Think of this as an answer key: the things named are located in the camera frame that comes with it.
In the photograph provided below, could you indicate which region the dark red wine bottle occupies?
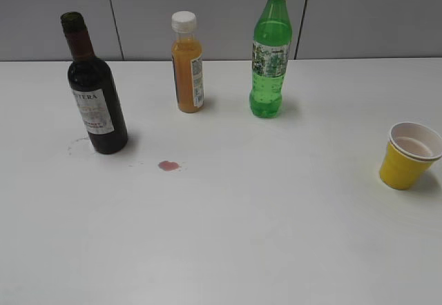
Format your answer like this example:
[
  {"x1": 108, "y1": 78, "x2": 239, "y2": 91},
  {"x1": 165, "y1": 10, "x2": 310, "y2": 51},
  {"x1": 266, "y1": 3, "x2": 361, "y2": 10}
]
[{"x1": 61, "y1": 12, "x2": 128, "y2": 155}]

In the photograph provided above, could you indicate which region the orange juice bottle white cap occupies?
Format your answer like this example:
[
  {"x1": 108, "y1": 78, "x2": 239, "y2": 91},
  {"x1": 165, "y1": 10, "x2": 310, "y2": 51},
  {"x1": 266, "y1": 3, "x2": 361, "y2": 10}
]
[{"x1": 171, "y1": 11, "x2": 204, "y2": 113}]

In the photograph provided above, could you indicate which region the red wine spill stain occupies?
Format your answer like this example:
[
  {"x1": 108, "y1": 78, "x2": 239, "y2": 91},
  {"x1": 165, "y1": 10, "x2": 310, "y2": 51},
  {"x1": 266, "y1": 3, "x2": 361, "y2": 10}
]
[{"x1": 158, "y1": 160, "x2": 180, "y2": 172}]

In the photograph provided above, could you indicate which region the yellow paper cup white inside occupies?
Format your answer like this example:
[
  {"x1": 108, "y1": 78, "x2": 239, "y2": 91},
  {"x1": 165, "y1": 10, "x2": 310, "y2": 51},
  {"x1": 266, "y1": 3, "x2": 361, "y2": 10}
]
[{"x1": 379, "y1": 121, "x2": 441, "y2": 190}]

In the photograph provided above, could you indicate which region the green soda bottle yellow cap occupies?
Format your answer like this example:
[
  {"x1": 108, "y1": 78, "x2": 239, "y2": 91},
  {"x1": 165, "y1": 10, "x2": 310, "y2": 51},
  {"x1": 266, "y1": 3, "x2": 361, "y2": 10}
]
[{"x1": 249, "y1": 0, "x2": 293, "y2": 118}]

